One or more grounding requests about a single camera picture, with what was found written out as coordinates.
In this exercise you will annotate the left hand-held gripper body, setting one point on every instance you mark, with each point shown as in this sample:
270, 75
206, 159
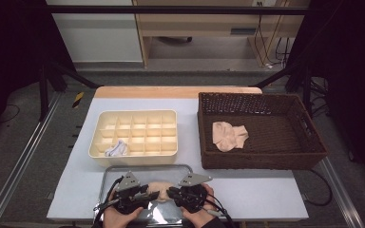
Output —
128, 199

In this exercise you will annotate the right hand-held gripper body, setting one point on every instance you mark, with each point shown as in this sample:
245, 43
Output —
193, 198

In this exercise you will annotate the beige sock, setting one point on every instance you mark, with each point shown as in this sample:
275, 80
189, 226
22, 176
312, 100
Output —
228, 136
161, 188

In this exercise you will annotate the clear lid with round knob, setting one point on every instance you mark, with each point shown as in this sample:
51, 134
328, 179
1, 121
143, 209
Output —
158, 174

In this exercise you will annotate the cream divided storage box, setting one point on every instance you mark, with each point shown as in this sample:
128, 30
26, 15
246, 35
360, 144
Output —
133, 160

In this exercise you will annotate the brown woven basket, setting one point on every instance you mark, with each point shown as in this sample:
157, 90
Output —
282, 133

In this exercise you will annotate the person's right hand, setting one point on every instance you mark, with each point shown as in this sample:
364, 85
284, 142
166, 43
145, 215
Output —
199, 220

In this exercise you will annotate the person's left hand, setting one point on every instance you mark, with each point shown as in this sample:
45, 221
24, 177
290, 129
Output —
117, 220

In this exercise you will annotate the black yellow striped tape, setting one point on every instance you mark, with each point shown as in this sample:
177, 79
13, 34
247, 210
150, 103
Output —
78, 99

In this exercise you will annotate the black metal stand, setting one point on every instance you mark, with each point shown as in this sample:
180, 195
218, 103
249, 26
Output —
43, 91
307, 88

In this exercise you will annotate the white cabinet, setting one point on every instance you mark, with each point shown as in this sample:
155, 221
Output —
98, 38

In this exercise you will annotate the wooden desk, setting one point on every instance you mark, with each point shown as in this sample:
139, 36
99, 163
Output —
202, 22

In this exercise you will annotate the black crossbar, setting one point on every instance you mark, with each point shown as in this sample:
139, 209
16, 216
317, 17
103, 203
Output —
171, 9

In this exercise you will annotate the black curtain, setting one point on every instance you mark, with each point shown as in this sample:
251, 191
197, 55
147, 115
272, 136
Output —
355, 63
6, 47

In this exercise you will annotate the aluminium rail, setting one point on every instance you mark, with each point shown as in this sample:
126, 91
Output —
342, 196
19, 171

